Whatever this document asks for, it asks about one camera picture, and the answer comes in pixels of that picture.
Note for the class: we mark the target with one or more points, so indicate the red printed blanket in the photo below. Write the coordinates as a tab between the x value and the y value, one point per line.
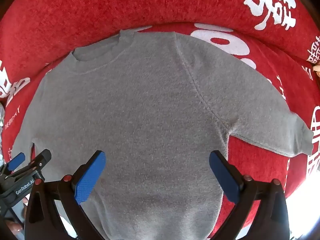
82	15

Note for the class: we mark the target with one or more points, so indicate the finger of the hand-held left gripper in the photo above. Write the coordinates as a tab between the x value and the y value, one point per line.
15	161
40	160

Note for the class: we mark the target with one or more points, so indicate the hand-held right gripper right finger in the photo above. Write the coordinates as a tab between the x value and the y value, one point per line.
225	180

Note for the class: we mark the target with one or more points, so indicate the person's left hand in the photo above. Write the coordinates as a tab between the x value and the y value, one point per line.
15	227

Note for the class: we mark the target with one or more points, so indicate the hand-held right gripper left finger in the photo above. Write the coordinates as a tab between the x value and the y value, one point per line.
88	180

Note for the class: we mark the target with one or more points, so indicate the tan object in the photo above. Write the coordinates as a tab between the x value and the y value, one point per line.
316	70

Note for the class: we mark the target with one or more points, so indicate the grey sweater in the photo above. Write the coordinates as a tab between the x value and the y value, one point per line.
150	117

